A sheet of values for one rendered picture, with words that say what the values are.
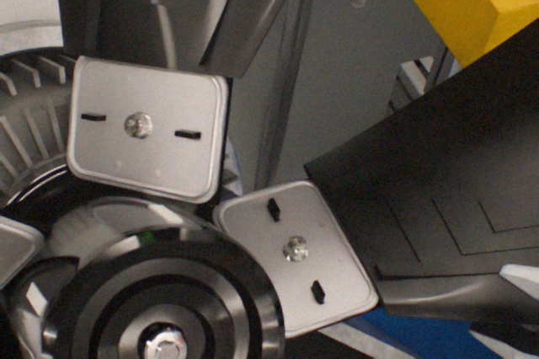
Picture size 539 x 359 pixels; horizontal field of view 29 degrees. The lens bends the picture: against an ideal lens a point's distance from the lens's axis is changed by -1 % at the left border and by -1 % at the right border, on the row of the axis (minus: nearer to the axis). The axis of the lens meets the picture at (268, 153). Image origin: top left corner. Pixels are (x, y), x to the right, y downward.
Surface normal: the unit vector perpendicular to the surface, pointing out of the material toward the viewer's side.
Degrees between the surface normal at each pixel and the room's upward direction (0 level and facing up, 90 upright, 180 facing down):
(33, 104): 20
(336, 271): 0
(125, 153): 54
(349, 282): 0
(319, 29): 90
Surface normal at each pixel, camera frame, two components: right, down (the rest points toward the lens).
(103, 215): -0.25, -0.93
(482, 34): -0.90, 0.25
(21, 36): 0.39, 0.17
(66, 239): -0.57, -0.73
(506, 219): 0.21, -0.48
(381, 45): 0.41, 0.74
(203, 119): -0.45, 0.07
